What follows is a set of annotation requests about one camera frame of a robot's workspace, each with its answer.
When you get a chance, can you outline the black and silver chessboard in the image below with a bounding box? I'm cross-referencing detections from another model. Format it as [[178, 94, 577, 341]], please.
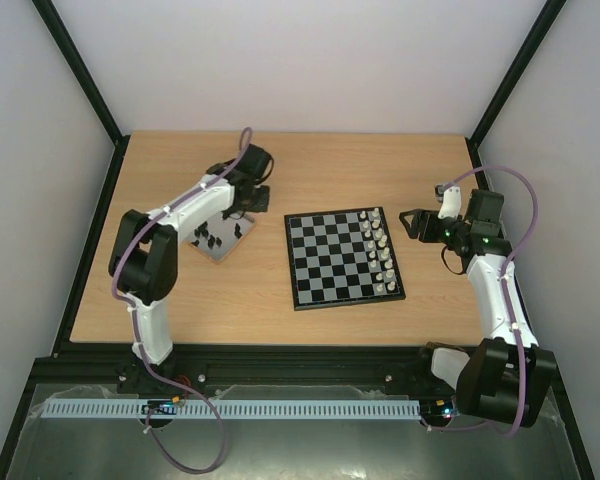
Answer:
[[284, 206, 406, 311]]

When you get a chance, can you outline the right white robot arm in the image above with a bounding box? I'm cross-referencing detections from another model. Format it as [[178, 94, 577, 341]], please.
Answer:
[[399, 186, 557, 430]]

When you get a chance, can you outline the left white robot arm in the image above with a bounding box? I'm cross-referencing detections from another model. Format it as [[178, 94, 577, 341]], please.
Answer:
[[108, 144, 274, 365]]

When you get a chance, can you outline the metal tray with wooden rim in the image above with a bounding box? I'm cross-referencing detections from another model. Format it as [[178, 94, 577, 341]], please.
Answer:
[[188, 212, 256, 263]]

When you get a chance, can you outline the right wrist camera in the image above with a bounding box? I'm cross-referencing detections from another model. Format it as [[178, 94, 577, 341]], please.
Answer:
[[435, 183, 462, 219]]

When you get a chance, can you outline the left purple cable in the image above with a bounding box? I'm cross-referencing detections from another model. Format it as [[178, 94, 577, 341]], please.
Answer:
[[110, 127, 255, 474]]

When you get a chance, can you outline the black frame post right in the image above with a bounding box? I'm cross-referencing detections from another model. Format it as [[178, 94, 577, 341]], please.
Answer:
[[469, 0, 567, 144]]

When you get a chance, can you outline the black frame post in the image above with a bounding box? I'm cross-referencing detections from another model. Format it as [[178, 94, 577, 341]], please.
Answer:
[[32, 0, 130, 146], [469, 0, 567, 144]]

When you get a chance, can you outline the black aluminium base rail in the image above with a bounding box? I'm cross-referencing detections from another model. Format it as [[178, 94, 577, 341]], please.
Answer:
[[26, 342, 452, 399]]

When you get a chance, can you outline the black frame post left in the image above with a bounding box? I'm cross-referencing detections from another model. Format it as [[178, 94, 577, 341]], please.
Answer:
[[32, 0, 130, 146]]

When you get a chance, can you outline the light blue slotted cable duct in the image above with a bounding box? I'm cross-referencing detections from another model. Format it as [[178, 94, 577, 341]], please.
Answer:
[[41, 399, 421, 421]]

